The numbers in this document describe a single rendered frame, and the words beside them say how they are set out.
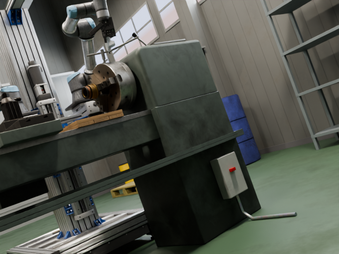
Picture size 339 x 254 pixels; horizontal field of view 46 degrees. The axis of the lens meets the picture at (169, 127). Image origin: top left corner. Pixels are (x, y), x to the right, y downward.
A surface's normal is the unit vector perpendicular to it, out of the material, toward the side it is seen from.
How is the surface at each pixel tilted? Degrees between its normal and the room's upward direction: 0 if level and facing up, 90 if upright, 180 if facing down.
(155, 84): 90
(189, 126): 90
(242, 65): 90
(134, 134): 90
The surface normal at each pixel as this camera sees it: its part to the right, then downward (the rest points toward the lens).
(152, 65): 0.61, -0.25
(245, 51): -0.78, 0.25
